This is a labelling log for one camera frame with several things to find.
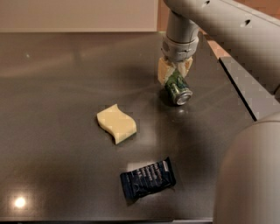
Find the yellow wavy sponge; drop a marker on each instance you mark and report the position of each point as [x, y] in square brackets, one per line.
[118, 124]

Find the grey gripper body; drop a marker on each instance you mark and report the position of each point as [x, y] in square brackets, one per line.
[178, 51]

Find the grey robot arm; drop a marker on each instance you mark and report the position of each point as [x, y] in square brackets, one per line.
[248, 186]

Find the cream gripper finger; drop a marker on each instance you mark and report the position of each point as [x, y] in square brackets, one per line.
[164, 71]
[184, 66]

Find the dark blue snack packet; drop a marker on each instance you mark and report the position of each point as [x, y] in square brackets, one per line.
[149, 179]

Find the green soda can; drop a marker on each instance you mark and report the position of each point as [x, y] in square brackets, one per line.
[178, 89]

